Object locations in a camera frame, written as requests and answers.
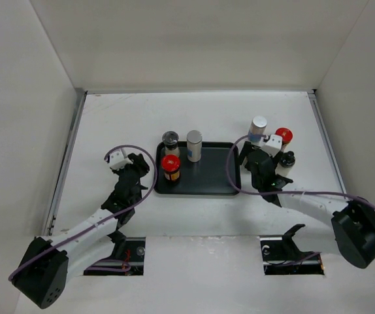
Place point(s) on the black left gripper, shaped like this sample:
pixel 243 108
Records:
pixel 138 164

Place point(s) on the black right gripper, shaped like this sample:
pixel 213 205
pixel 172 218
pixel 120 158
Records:
pixel 248 146

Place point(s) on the black cap white bottle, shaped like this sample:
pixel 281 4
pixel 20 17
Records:
pixel 286 163

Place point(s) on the red lid orange sauce jar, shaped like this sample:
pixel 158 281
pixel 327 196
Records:
pixel 286 135

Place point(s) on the silver lid blue label bottle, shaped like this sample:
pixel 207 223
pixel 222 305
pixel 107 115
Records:
pixel 257 129

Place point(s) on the clear lid pepper grinder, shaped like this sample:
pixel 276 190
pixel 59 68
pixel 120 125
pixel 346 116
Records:
pixel 170 141

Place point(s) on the silver lid white shaker bottle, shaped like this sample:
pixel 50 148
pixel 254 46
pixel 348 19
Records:
pixel 194 145

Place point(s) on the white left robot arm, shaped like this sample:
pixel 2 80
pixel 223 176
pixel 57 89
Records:
pixel 50 262

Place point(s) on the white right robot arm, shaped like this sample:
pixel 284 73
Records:
pixel 351 218

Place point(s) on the black rectangular tray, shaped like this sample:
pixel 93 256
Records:
pixel 210 176

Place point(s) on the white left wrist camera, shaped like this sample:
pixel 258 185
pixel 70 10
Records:
pixel 117 159

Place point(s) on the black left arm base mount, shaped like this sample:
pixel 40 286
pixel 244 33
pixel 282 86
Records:
pixel 126 259

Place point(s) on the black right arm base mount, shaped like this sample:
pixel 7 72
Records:
pixel 281 256

